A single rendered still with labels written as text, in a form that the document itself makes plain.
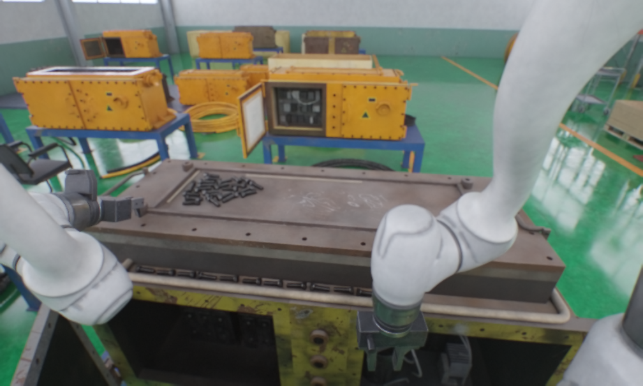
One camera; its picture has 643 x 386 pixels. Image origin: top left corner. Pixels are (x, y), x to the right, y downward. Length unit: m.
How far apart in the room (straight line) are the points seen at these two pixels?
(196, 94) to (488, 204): 7.06
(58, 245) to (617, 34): 0.61
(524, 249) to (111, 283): 0.90
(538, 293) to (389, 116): 2.66
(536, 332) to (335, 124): 2.84
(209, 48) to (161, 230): 9.23
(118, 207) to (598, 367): 0.86
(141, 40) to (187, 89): 3.94
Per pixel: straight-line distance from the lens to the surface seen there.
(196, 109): 6.81
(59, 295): 0.61
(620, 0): 0.29
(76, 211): 0.77
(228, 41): 9.80
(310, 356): 1.04
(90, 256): 0.60
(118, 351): 1.36
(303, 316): 0.89
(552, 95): 0.32
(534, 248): 0.97
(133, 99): 4.10
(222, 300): 0.92
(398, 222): 0.49
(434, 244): 0.50
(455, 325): 0.90
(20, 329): 3.08
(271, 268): 0.89
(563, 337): 1.02
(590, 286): 3.33
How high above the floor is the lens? 1.89
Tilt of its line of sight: 30 degrees down
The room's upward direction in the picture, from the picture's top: straight up
